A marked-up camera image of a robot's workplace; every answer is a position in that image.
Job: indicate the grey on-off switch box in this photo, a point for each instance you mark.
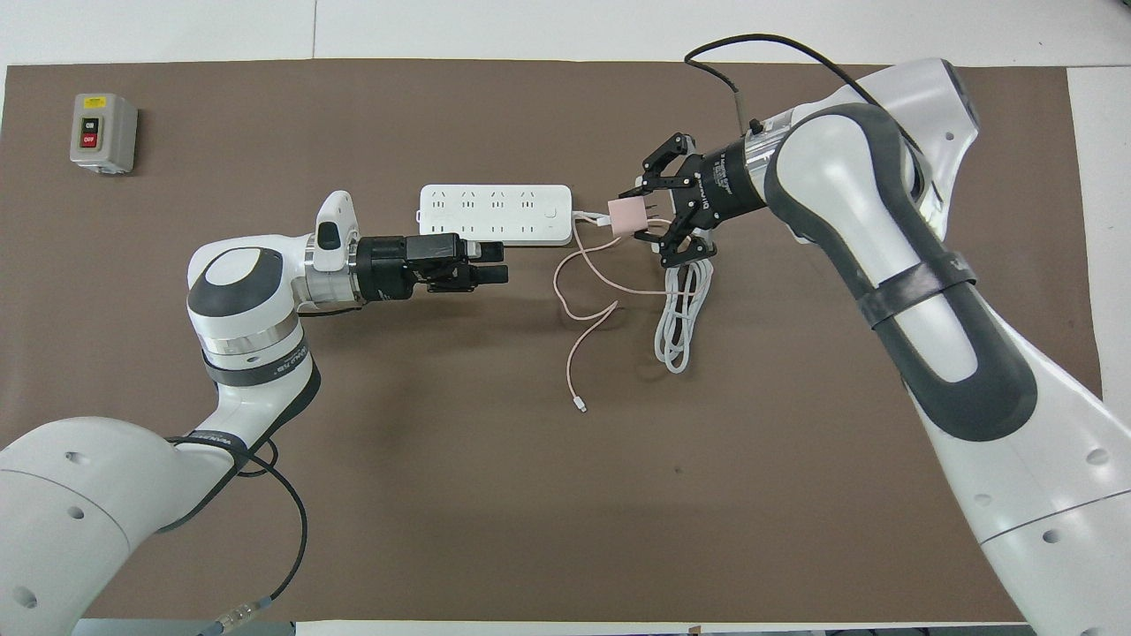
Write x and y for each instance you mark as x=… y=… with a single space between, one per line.
x=104 y=132

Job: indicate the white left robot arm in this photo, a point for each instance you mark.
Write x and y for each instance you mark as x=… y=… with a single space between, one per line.
x=239 y=291

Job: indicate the white power strip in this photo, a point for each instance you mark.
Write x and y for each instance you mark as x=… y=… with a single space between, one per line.
x=495 y=203

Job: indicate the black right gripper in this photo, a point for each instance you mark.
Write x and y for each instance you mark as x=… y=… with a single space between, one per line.
x=733 y=181

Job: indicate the brown table mat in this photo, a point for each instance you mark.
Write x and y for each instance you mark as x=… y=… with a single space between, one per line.
x=530 y=495

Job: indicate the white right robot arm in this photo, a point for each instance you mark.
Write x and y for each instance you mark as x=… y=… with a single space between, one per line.
x=884 y=221

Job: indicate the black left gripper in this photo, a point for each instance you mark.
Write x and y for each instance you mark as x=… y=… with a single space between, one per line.
x=384 y=265

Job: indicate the pink usb charger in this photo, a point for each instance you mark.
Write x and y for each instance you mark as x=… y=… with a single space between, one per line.
x=629 y=216

